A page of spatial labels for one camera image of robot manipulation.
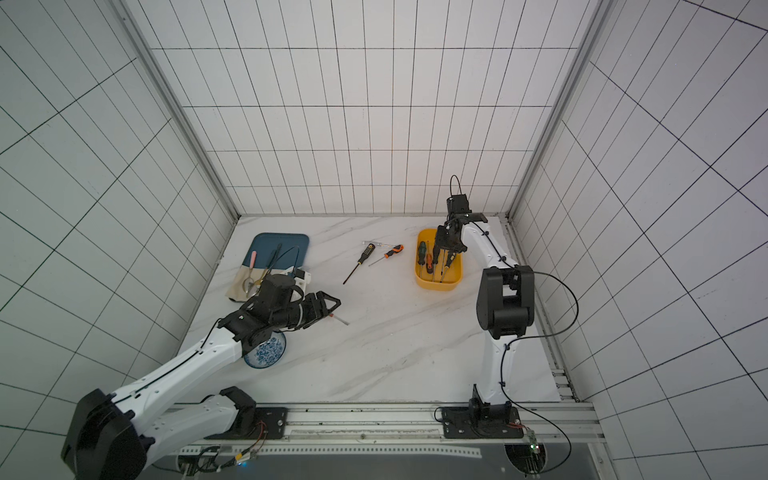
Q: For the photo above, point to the black chopstick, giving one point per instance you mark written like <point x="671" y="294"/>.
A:
<point x="273" y="259"/>

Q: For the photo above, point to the pink handled spoon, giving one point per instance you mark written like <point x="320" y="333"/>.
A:
<point x="252" y="260"/>

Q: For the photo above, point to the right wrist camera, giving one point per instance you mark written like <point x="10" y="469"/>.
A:
<point x="458" y="204"/>

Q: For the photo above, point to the long brown black screwdriver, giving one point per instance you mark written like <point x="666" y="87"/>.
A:
<point x="366" y="253"/>

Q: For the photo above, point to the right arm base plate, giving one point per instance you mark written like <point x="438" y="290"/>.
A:
<point x="494" y="422"/>

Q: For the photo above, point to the small orange black screwdriver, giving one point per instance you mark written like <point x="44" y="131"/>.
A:
<point x="390" y="253"/>

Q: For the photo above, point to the beige cloth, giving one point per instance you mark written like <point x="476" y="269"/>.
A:
<point x="236" y="292"/>

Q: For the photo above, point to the black yellow deli screwdriver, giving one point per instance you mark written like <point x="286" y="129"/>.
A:
<point x="438" y="256"/>

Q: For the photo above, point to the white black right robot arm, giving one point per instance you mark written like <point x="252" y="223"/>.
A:
<point x="504" y="310"/>

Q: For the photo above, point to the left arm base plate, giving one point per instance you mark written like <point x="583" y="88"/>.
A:
<point x="256" y="423"/>

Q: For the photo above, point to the blue patterned plate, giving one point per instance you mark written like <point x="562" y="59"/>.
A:
<point x="268" y="353"/>

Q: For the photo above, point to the small clear screwdriver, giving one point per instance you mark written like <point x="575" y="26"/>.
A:
<point x="377" y="244"/>

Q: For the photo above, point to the purple clear red screwdriver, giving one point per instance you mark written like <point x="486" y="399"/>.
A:
<point x="339" y="319"/>

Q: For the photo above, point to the yellow plastic storage box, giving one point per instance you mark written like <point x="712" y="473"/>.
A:
<point x="453" y="276"/>

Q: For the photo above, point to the aluminium mounting rail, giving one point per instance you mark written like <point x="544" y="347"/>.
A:
<point x="404" y="428"/>

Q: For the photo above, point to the dark teal tray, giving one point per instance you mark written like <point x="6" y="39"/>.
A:
<point x="281" y="251"/>

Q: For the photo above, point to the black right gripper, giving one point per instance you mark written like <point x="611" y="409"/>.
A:
<point x="447" y="244"/>

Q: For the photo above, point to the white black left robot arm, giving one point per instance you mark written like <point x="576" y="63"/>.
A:
<point x="118" y="435"/>

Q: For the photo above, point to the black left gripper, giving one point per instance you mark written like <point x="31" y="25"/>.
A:
<point x="317" y="314"/>

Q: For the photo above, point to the green black screwdriver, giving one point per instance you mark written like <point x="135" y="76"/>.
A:
<point x="422" y="253"/>

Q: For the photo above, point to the metal spoon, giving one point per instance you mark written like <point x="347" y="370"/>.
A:
<point x="256" y="286"/>

